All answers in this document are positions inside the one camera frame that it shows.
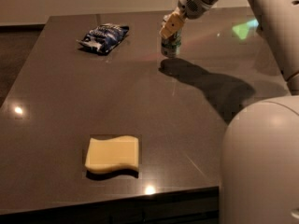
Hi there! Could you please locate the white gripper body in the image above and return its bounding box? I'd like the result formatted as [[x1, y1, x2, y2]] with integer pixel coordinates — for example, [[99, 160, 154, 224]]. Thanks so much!
[[178, 0, 217, 20]]

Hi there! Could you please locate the green white 7up can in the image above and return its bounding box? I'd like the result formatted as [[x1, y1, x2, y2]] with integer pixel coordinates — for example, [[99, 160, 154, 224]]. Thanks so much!
[[161, 30, 181, 58]]

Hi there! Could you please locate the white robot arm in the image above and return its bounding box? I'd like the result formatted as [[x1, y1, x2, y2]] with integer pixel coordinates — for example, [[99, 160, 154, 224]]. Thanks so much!
[[160, 0, 299, 224]]

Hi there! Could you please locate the blue chip bag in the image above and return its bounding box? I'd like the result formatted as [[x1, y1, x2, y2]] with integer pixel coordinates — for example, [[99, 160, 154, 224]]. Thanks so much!
[[78, 23, 130, 55]]

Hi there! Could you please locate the yellow sponge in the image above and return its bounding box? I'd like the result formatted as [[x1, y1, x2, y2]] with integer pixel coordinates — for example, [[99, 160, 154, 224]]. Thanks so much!
[[85, 135, 139, 175]]

